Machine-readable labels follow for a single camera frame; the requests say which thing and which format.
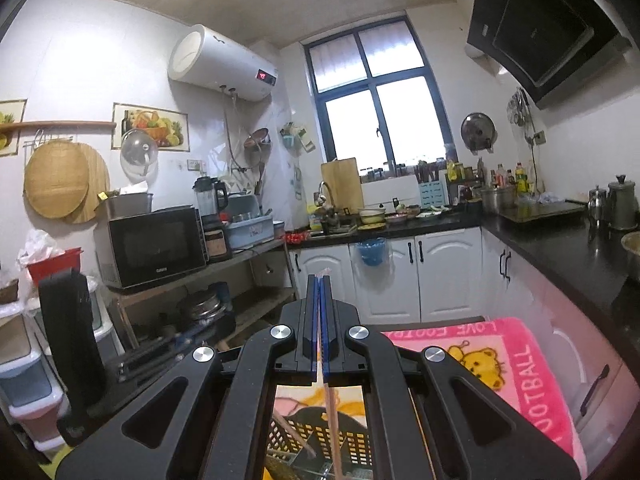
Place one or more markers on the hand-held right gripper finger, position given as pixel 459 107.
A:
pixel 326 320
pixel 314 320

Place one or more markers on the wooden chopstick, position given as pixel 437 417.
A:
pixel 295 435
pixel 334 430

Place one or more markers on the black plastic basket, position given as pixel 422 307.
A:
pixel 352 447

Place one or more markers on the small hanging utensils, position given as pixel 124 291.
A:
pixel 519 107

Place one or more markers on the blue plastic bag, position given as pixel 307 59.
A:
pixel 371 252

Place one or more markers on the red tomatoes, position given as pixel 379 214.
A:
pixel 297 237

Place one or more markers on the wooden shelf rack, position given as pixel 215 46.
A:
pixel 260 255

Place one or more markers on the yellow dish soap bottle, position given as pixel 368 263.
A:
pixel 315 219

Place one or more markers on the stacked steel pots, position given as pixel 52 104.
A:
pixel 205 302

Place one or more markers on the blue plastic box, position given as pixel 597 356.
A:
pixel 247 230

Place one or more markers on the yellow cooking pot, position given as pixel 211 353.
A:
pixel 372 216

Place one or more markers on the white kitchen base cabinet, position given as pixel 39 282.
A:
pixel 445 280

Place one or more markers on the steel faucet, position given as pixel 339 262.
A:
pixel 327 192

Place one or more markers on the wooden cutting board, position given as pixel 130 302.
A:
pixel 345 185

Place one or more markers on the black blender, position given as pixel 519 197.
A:
pixel 210 210

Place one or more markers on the black microwave oven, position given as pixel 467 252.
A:
pixel 150 247

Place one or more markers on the pink printed blanket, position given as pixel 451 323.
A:
pixel 505 360

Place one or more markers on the steel stock pot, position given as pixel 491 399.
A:
pixel 496 200

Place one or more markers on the steel tray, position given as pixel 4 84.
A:
pixel 125 205

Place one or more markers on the dark framed window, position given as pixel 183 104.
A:
pixel 375 90

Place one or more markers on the steel pot lid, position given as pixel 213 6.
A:
pixel 477 132

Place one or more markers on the yellow oil bottle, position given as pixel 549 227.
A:
pixel 521 177

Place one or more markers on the black cooktop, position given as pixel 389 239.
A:
pixel 542 210

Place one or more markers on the glass pot lid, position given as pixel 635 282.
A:
pixel 139 150

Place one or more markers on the black tower appliance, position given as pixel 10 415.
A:
pixel 70 340

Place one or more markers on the round wooden board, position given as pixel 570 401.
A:
pixel 99 180

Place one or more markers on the red plastic bucket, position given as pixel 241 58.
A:
pixel 55 267

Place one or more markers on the white water heater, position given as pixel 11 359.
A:
pixel 220 57

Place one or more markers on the white plastic bag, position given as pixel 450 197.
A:
pixel 37 245

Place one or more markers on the round bamboo tray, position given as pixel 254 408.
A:
pixel 55 180

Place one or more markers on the small steel kettle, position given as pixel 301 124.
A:
pixel 597 205

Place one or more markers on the plastic drawer cabinet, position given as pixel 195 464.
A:
pixel 25 390

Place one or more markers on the steel bowl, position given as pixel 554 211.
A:
pixel 632 257

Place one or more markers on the large steel kettle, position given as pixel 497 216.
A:
pixel 621 205

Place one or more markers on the black range hood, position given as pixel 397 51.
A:
pixel 540 25

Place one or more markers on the green wall caddy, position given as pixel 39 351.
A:
pixel 295 137

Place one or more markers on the fruit picture wall tile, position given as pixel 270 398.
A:
pixel 160 125
pixel 7 125

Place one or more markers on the wall socket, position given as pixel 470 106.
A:
pixel 539 137

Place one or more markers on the wooden wall rail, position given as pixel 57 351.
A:
pixel 60 124

